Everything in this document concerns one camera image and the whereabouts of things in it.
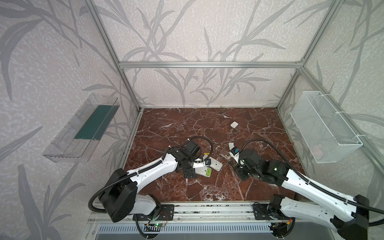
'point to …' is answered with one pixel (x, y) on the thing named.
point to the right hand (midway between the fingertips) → (235, 162)
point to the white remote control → (215, 164)
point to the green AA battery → (208, 171)
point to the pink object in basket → (317, 151)
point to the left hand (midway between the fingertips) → (195, 159)
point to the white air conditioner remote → (206, 171)
